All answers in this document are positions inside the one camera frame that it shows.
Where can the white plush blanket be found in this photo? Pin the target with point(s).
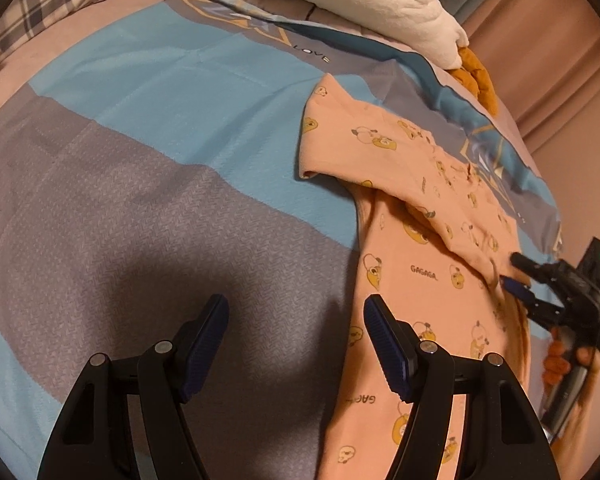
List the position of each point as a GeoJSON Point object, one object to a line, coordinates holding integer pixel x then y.
{"type": "Point", "coordinates": [370, 2]}

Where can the plaid pillow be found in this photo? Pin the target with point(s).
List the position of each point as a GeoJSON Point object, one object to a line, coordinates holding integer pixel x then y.
{"type": "Point", "coordinates": [55, 2]}

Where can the pink curtain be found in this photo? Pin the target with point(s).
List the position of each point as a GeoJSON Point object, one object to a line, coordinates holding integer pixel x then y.
{"type": "Point", "coordinates": [555, 60]}

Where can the person's right hand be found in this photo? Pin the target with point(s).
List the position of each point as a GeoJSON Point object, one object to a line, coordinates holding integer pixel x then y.
{"type": "Point", "coordinates": [557, 360]}

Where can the blue and grey bed cover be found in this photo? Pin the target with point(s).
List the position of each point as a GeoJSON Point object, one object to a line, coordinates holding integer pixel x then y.
{"type": "Point", "coordinates": [130, 170]}

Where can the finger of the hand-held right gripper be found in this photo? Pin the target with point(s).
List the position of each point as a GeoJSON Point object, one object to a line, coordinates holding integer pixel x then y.
{"type": "Point", "coordinates": [514, 286]}
{"type": "Point", "coordinates": [530, 264]}

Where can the pink cartoon print garment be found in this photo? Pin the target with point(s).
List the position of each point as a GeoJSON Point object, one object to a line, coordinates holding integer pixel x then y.
{"type": "Point", "coordinates": [405, 305]}

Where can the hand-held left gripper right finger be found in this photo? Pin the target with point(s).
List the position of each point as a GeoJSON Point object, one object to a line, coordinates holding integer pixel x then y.
{"type": "Point", "coordinates": [385, 355]}

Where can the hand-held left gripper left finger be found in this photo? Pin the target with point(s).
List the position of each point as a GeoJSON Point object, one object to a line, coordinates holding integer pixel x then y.
{"type": "Point", "coordinates": [206, 350]}

